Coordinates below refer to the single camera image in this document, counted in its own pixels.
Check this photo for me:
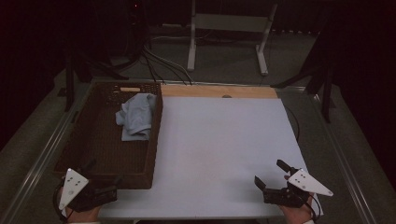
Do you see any white table mat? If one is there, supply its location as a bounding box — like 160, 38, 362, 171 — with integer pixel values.
98, 96, 324, 219

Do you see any brown wicker basket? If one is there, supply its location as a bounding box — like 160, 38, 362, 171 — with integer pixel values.
52, 81, 163, 190

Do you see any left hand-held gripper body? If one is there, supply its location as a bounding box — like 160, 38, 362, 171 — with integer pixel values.
58, 168, 119, 214

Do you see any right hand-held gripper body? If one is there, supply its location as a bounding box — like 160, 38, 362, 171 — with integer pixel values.
262, 168, 334, 208

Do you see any right hand-held gripper cable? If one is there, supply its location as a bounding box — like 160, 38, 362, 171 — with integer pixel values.
292, 186, 321, 222

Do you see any person's left hand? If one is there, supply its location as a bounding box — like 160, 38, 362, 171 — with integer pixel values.
65, 204, 103, 223

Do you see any light blue tank top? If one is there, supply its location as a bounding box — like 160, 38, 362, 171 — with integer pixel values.
115, 92, 158, 142

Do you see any thin black table cable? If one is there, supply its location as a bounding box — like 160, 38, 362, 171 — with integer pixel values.
284, 105, 301, 142

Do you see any black metal stand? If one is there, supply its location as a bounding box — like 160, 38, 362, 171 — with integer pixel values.
270, 31, 337, 124
64, 46, 130, 113

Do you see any metal table frame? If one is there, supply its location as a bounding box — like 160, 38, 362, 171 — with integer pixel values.
0, 77, 379, 224

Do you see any black floor cable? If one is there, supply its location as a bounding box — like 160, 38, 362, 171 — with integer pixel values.
141, 50, 166, 86

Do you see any light wooden board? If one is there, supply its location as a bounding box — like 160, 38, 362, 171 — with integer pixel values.
161, 84, 278, 100

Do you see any white power strip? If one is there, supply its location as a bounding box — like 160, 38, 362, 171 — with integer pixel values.
161, 22, 191, 30

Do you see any person's right hand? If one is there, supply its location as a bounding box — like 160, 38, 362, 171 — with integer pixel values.
279, 193, 316, 224

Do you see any white metal stand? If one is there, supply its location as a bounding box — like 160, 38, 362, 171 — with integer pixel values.
186, 0, 279, 77

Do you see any grey floor cable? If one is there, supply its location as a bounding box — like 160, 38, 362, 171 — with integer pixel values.
143, 35, 195, 86

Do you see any dark equipment with red light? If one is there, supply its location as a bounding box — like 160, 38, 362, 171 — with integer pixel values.
124, 0, 149, 60

